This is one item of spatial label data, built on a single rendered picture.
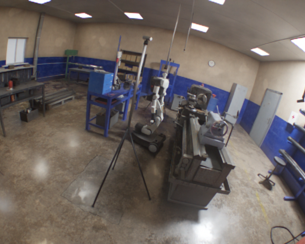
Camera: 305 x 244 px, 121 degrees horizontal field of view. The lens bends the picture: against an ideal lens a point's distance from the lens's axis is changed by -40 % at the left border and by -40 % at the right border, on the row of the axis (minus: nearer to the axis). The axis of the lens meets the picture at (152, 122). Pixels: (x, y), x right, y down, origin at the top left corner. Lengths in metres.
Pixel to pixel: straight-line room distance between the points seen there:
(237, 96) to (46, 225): 7.15
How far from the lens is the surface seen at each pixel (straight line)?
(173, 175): 1.84
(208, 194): 2.01
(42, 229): 1.82
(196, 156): 1.55
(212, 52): 7.05
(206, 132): 1.81
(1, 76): 3.76
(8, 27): 6.98
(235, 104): 6.92
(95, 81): 2.82
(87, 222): 1.76
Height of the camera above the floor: 1.59
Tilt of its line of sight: 23 degrees down
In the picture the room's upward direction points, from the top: 14 degrees clockwise
